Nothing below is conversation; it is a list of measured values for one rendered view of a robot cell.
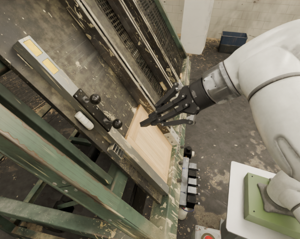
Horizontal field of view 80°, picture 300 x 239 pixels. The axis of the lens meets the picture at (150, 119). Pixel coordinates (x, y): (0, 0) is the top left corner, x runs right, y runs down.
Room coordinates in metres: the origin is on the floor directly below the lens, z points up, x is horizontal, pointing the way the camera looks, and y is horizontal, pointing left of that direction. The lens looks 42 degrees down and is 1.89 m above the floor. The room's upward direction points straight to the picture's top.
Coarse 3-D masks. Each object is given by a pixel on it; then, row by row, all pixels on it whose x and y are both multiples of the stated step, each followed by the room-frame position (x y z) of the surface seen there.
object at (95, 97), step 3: (84, 96) 0.55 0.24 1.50; (90, 96) 0.48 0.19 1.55; (93, 96) 0.48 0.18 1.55; (96, 96) 0.48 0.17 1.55; (99, 96) 0.49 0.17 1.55; (84, 99) 0.54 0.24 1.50; (87, 99) 0.52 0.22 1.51; (90, 99) 0.47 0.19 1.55; (93, 99) 0.47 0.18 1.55; (96, 99) 0.47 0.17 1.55; (99, 99) 0.48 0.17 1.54; (93, 102) 0.47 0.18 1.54; (96, 102) 0.47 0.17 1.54; (99, 102) 0.47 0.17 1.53
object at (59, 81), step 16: (16, 48) 0.56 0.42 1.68; (32, 64) 0.55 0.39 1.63; (48, 80) 0.55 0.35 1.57; (64, 80) 0.56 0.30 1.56; (64, 96) 0.54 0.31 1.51; (96, 128) 0.52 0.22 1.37; (112, 128) 0.55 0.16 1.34; (128, 144) 0.54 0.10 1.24; (128, 160) 0.49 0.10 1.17; (144, 160) 0.53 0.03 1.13; (144, 176) 0.48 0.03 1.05; (160, 192) 0.46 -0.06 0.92
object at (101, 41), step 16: (64, 0) 0.92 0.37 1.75; (80, 0) 0.95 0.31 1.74; (80, 16) 0.91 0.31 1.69; (96, 32) 0.90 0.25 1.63; (96, 48) 0.90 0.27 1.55; (112, 48) 0.90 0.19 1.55; (112, 64) 0.88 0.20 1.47; (128, 64) 0.92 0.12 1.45; (128, 80) 0.87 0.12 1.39; (144, 96) 0.85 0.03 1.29; (160, 128) 0.83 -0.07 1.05; (176, 144) 0.80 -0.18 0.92
